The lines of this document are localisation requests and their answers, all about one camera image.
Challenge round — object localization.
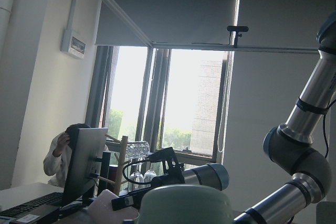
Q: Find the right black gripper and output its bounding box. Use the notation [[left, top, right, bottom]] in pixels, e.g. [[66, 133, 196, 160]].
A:
[[111, 147, 185, 210]]

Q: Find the pink plastic cup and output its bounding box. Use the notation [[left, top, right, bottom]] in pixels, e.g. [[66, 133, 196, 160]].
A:
[[87, 189, 139, 223]]

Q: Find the mint green plastic cup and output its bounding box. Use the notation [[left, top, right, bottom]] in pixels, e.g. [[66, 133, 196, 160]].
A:
[[136, 185, 233, 223]]

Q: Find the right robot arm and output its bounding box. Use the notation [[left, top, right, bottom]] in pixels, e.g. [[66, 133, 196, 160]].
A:
[[234, 14, 335, 223]]

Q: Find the wooden mug tree stand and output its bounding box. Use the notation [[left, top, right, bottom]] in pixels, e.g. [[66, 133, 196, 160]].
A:
[[97, 134, 129, 195]]

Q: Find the clear textured glass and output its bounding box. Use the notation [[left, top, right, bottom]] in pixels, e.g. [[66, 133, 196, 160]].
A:
[[125, 141, 150, 159]]

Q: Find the black monitor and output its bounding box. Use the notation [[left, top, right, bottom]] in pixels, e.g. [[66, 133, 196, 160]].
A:
[[61, 127, 109, 206]]

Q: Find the seated man white shirt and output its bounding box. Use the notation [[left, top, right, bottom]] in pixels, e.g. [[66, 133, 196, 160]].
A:
[[43, 123, 110, 187]]

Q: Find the black keyboard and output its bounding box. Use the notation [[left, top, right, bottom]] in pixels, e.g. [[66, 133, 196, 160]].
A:
[[1, 192, 63, 217]]

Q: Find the white wall electrical box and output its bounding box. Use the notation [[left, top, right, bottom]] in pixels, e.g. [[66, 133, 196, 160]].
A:
[[60, 29, 86, 59]]

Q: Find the black overhead camera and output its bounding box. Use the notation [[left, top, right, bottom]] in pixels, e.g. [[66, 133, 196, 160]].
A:
[[227, 26, 249, 48]]

